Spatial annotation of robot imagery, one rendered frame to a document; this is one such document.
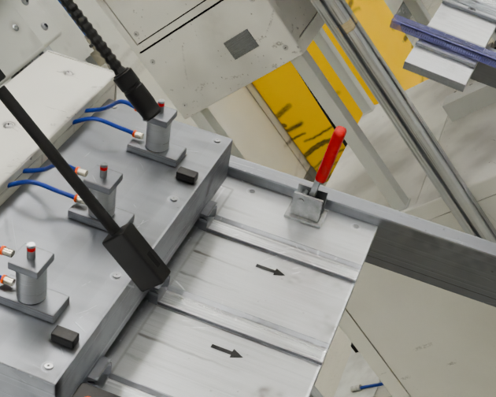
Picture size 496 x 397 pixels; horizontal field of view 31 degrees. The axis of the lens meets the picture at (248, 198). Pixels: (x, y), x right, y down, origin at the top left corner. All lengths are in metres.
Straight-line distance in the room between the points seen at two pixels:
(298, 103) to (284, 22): 2.31
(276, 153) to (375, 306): 2.05
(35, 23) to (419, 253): 0.46
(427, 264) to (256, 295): 0.20
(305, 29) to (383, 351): 0.76
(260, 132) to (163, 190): 3.17
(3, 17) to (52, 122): 0.16
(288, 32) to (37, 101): 0.91
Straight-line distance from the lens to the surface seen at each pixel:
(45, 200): 0.78
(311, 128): 4.06
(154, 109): 0.75
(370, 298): 2.00
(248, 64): 1.77
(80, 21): 0.74
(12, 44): 0.95
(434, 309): 1.98
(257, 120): 3.97
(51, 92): 0.88
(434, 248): 0.90
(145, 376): 0.72
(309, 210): 0.88
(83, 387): 0.65
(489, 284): 0.92
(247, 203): 0.89
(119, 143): 0.85
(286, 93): 4.01
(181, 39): 1.80
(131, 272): 0.60
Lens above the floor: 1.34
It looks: 17 degrees down
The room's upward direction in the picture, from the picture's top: 37 degrees counter-clockwise
